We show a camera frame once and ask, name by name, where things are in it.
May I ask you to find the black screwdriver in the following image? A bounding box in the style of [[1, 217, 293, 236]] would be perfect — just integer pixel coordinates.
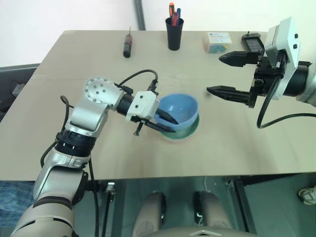
[[122, 26, 133, 59]]

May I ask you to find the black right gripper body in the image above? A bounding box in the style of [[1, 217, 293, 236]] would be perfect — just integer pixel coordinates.
[[248, 55, 283, 109]]

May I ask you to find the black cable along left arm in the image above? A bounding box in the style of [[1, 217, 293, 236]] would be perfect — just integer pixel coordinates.
[[40, 95, 100, 237]]

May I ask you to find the rounded beige robot leg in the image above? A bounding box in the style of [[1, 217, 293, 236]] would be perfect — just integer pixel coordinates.
[[132, 191, 166, 237], [193, 191, 233, 230]]

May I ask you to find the grey storage bin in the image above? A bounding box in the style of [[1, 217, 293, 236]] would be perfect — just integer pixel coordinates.
[[0, 63, 40, 121]]

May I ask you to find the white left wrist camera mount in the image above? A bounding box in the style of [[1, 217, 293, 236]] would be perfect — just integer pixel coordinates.
[[125, 90, 161, 123]]

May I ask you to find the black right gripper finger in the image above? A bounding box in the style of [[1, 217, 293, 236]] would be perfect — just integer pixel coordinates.
[[206, 85, 252, 106], [219, 50, 262, 68]]

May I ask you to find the box of sticky notes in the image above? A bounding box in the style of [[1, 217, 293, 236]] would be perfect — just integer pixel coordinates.
[[203, 32, 233, 54]]

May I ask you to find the grey robot torso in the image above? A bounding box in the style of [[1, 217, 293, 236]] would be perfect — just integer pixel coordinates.
[[145, 227, 260, 237]]

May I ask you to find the green bowl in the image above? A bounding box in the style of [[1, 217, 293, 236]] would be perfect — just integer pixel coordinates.
[[158, 113, 201, 140]]

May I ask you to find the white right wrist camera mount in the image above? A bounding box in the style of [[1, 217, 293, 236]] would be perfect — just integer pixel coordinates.
[[264, 16, 302, 101]]

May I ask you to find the black handheld device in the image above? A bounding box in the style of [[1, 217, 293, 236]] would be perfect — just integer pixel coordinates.
[[241, 31, 264, 53]]

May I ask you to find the black cable under table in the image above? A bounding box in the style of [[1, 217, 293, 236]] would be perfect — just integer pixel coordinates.
[[101, 182, 116, 237]]

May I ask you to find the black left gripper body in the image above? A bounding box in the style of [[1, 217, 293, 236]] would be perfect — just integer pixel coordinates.
[[130, 108, 163, 136]]

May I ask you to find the blue bowl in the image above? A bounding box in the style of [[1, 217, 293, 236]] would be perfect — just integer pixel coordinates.
[[154, 93, 199, 133]]

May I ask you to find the white sneaker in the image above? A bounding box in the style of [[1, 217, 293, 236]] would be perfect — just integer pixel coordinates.
[[297, 186, 316, 205]]

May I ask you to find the blue plaid cloth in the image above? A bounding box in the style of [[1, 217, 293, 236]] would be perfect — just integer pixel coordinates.
[[0, 181, 34, 227]]

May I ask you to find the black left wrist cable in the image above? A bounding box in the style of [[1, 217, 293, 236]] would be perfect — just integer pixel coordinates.
[[114, 69, 159, 96]]

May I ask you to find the black table frame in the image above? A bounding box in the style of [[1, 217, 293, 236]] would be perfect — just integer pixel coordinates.
[[223, 174, 316, 234]]

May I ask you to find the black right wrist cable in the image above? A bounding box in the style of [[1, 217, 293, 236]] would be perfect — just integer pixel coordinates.
[[256, 53, 316, 129]]

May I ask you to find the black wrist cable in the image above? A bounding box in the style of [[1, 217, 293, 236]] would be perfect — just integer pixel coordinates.
[[114, 69, 159, 96], [256, 53, 316, 129]]

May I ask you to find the grey vertical pipe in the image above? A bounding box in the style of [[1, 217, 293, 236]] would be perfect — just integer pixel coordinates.
[[134, 0, 147, 31]]

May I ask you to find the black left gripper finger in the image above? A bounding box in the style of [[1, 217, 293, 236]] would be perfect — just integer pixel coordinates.
[[158, 110, 179, 125], [145, 121, 177, 133]]

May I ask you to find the black pen cup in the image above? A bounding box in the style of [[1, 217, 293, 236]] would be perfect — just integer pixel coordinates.
[[164, 16, 185, 51]]

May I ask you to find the orange handled screwdriver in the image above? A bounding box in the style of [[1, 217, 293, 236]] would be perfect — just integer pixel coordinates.
[[168, 2, 176, 25]]

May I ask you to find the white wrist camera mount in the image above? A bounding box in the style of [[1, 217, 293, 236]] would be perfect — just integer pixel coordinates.
[[264, 16, 302, 101], [125, 90, 161, 123]]

